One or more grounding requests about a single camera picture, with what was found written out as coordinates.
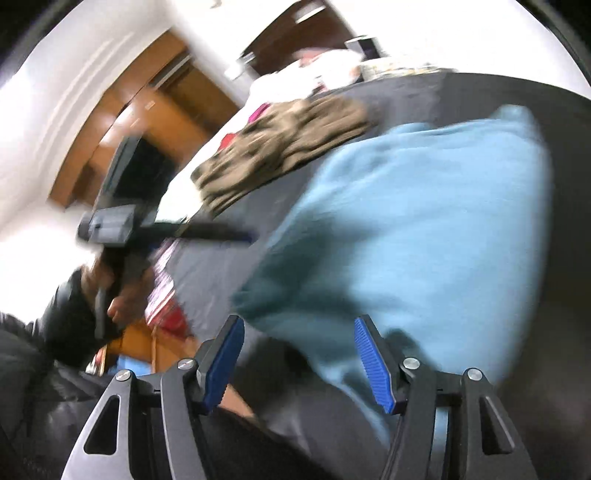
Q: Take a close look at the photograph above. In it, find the wooden wardrobe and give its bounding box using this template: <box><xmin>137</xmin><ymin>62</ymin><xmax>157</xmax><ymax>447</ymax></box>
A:
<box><xmin>48</xmin><ymin>30</ymin><xmax>241</xmax><ymax>208</ymax></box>

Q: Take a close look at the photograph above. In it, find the blue knit sweater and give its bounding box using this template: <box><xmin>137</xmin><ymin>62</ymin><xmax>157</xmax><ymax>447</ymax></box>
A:
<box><xmin>231</xmin><ymin>105</ymin><xmax>555</xmax><ymax>416</ymax></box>

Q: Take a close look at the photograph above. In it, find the white framed tablet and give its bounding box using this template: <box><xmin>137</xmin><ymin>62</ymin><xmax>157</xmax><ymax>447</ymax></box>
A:
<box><xmin>345</xmin><ymin>36</ymin><xmax>382</xmax><ymax>61</ymax></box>

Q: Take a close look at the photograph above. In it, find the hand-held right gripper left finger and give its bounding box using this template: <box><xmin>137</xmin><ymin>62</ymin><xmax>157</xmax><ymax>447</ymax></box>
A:
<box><xmin>60</xmin><ymin>315</ymin><xmax>245</xmax><ymax>480</ymax></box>

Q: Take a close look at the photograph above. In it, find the dark wooden headboard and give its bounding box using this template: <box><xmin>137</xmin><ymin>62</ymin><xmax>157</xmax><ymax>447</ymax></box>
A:
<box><xmin>238</xmin><ymin>0</ymin><xmax>361</xmax><ymax>79</ymax></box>

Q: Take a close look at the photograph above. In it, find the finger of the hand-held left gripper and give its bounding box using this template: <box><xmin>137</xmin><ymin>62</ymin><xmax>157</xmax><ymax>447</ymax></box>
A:
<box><xmin>152</xmin><ymin>222</ymin><xmax>257</xmax><ymax>244</ymax></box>

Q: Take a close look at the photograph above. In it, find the red patterned cloth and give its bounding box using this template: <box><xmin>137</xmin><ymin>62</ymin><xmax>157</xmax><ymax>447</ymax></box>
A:
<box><xmin>144</xmin><ymin>270</ymin><xmax>191</xmax><ymax>342</ymax></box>

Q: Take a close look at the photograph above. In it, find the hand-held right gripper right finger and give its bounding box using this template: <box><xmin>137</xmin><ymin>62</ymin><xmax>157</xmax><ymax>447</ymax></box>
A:
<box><xmin>353</xmin><ymin>315</ymin><xmax>539</xmax><ymax>480</ymax></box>

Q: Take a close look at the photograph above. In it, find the person's left forearm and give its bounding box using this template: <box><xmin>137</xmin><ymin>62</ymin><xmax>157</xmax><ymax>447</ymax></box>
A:
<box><xmin>34</xmin><ymin>268</ymin><xmax>123</xmax><ymax>367</ymax></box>

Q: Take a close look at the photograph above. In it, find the bed with white sheet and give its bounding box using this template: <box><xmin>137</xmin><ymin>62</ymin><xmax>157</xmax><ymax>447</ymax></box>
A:
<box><xmin>157</xmin><ymin>46</ymin><xmax>365</xmax><ymax>222</ymax></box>

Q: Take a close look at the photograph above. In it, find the dark table cover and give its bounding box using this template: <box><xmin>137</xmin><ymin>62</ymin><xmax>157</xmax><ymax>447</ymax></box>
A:
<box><xmin>157</xmin><ymin>69</ymin><xmax>591</xmax><ymax>480</ymax></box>

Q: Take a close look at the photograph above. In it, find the person's dark jacket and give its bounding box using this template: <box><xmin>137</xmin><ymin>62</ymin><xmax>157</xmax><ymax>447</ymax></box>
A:
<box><xmin>0</xmin><ymin>311</ymin><xmax>338</xmax><ymax>480</ymax></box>

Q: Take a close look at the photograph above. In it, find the brown garment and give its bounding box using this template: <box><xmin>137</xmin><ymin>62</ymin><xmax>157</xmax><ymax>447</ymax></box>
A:
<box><xmin>191</xmin><ymin>98</ymin><xmax>375</xmax><ymax>217</ymax></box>

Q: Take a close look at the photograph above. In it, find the photo collage board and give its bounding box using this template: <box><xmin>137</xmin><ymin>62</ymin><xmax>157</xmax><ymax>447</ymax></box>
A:
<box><xmin>360</xmin><ymin>60</ymin><xmax>444</xmax><ymax>79</ymax></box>

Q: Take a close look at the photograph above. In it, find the person's left hand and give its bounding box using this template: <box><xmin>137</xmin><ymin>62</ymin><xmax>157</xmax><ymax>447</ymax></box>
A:
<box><xmin>83</xmin><ymin>261</ymin><xmax>155</xmax><ymax>333</ymax></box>

